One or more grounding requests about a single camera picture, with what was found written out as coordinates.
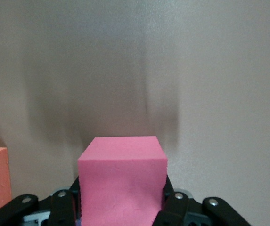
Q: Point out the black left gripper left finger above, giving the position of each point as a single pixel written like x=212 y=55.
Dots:
x=59 y=207

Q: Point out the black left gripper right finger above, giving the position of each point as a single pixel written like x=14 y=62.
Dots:
x=179 y=209

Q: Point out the purple foam cube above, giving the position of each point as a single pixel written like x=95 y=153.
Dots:
x=78 y=222

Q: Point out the red foam cube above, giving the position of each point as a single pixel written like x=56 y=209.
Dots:
x=120 y=179

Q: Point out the brown table cover sheet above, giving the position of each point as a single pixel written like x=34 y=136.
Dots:
x=196 y=70

